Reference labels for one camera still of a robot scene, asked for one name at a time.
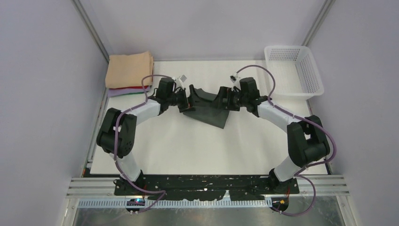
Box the dark grey t-shirt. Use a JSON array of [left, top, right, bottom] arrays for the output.
[[183, 91, 230, 129]]

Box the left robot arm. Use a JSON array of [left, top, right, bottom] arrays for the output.
[[96, 75, 190, 188]]

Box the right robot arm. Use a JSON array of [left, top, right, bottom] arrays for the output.
[[214, 77, 330, 189]]

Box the folded green t-shirt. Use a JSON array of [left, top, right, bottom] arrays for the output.
[[126, 90, 148, 95]]

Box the folded beige t-shirt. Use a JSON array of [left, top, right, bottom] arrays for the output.
[[105, 51, 154, 89]]

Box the white plastic basket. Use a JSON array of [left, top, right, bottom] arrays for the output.
[[264, 45, 324, 100]]

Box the folded lavender t-shirt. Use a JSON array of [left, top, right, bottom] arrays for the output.
[[107, 86, 151, 97]]

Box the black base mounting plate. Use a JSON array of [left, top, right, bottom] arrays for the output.
[[113, 174, 299, 201]]

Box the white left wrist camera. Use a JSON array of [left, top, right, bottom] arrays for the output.
[[172, 75, 187, 91]]

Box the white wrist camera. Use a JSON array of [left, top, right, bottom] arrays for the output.
[[172, 75, 187, 91], [230, 73, 241, 83]]

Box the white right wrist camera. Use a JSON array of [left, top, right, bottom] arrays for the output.
[[230, 73, 241, 83]]

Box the white slotted cable duct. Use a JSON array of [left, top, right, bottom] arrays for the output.
[[77, 198, 272, 209]]

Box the aluminium frame rail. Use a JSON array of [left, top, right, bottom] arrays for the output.
[[67, 175, 350, 201]]

